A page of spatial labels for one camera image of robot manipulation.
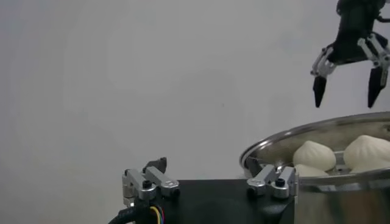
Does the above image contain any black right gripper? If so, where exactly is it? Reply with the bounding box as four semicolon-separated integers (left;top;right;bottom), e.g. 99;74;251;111
310;0;390;108

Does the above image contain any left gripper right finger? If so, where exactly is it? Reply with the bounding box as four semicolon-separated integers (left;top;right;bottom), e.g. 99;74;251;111
244;157;298;200

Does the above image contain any white steamed baozi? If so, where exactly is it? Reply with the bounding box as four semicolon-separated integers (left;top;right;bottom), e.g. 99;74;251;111
343;135;390;170
294;164;330;178
292;140;337;172

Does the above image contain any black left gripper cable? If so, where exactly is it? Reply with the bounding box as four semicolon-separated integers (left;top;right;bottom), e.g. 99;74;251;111
108;203;166;224

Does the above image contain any stainless steel steamer basket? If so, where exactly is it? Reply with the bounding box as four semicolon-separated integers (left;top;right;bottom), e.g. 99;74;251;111
239;111;390;224

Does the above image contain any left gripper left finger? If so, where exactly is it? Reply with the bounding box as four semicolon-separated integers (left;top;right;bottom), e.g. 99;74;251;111
121;156;181;208

